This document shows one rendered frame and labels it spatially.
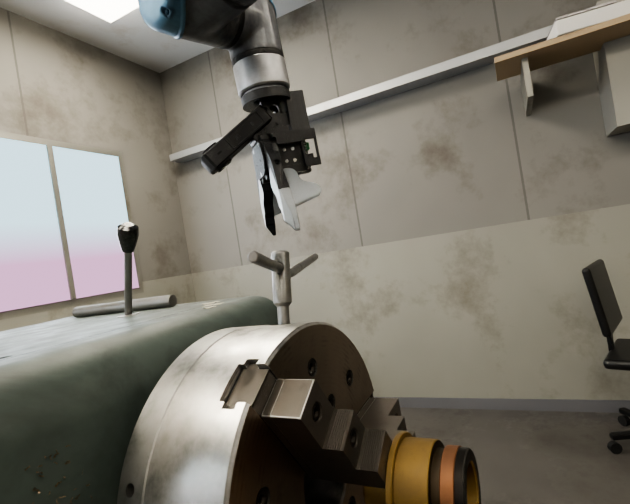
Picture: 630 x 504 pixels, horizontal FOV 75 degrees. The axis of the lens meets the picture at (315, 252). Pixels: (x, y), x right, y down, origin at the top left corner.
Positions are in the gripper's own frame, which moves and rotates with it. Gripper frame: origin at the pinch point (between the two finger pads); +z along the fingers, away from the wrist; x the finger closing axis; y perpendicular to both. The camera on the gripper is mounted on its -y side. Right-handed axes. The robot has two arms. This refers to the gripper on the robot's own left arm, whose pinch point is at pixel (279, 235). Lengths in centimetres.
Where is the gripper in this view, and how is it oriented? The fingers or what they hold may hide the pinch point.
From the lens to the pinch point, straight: 59.8
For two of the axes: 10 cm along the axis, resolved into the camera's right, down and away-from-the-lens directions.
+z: 2.0, 9.8, 0.6
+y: 9.3, -2.1, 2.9
